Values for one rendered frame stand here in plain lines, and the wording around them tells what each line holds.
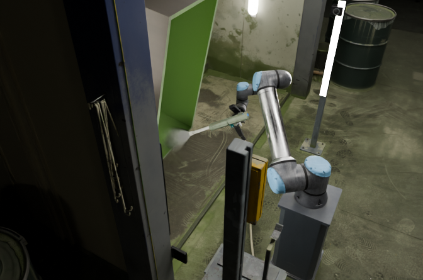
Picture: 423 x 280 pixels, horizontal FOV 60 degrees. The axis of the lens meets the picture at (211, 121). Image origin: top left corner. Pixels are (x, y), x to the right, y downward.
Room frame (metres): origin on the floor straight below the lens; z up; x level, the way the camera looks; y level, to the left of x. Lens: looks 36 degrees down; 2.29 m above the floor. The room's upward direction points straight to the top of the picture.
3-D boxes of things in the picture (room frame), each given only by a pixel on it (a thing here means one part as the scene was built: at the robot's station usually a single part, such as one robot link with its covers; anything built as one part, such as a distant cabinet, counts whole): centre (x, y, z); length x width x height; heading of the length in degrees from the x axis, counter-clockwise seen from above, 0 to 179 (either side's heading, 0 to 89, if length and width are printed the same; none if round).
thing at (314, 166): (1.51, -0.58, 0.83); 0.17 x 0.15 x 0.18; 101
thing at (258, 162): (0.83, -0.11, 1.42); 0.12 x 0.06 x 0.26; 61
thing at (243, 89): (2.42, -0.25, 0.83); 0.12 x 0.09 x 0.12; 101
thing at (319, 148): (2.73, -0.98, 0.01); 0.20 x 0.20 x 0.01; 61
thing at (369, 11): (4.06, -1.77, 0.86); 0.54 x 0.54 x 0.01
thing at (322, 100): (2.73, -0.98, 0.82); 0.05 x 0.05 x 1.64; 61
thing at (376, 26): (4.05, -1.77, 0.44); 0.59 x 0.58 x 0.89; 166
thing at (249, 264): (0.93, -0.15, 0.95); 0.26 x 0.15 x 0.32; 61
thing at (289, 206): (1.51, -0.59, 0.32); 0.31 x 0.31 x 0.64; 61
